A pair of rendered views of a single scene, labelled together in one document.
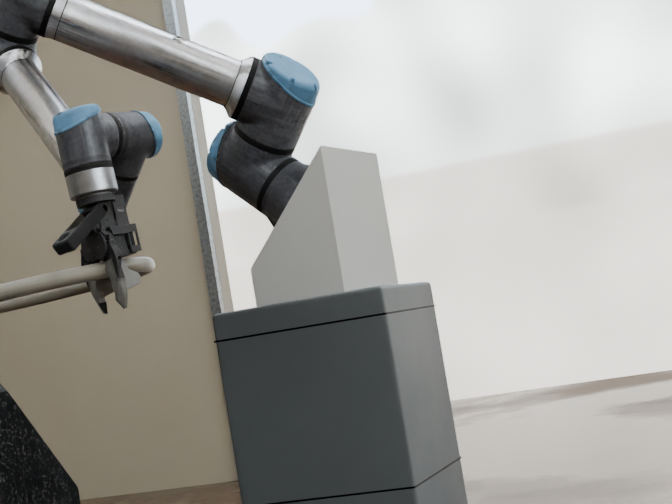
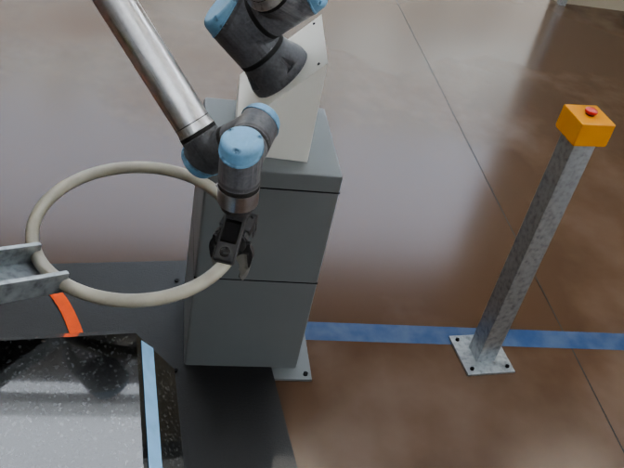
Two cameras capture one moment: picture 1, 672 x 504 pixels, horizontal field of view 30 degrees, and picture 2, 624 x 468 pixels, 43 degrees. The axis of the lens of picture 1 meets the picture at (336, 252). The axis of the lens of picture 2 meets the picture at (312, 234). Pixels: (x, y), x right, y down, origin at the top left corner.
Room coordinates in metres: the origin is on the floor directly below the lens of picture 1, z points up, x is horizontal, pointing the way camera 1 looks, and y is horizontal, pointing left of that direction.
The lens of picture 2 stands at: (1.06, 1.06, 2.11)
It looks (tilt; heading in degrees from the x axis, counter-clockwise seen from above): 38 degrees down; 326
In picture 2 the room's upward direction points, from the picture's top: 13 degrees clockwise
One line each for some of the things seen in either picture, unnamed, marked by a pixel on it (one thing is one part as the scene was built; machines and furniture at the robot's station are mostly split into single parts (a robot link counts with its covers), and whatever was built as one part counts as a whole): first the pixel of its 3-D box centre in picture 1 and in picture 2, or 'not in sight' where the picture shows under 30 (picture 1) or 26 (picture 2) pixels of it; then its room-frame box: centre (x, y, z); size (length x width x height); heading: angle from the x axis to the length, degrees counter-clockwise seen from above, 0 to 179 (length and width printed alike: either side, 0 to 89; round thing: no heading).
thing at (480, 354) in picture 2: not in sight; (528, 248); (2.48, -0.82, 0.54); 0.20 x 0.20 x 1.09; 77
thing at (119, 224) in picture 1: (105, 228); (237, 221); (2.30, 0.41, 1.03); 0.09 x 0.08 x 0.12; 138
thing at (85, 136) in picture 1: (83, 140); (240, 161); (2.30, 0.43, 1.20); 0.10 x 0.09 x 0.12; 141
